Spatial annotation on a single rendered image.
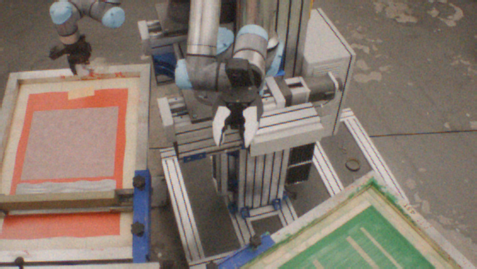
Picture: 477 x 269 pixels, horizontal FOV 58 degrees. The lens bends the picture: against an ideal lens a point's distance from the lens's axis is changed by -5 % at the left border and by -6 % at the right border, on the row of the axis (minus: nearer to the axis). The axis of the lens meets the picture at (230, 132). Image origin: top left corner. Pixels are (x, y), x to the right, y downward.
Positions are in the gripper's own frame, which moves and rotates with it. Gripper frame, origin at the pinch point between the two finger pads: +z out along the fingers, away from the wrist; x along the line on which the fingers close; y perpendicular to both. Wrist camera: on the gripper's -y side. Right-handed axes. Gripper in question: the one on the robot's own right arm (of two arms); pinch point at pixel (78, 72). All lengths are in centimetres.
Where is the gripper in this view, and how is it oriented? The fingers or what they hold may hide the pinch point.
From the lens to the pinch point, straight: 188.8
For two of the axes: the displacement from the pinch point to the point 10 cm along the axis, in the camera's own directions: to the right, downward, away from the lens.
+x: -0.7, -8.4, 5.4
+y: 10.0, -0.5, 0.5
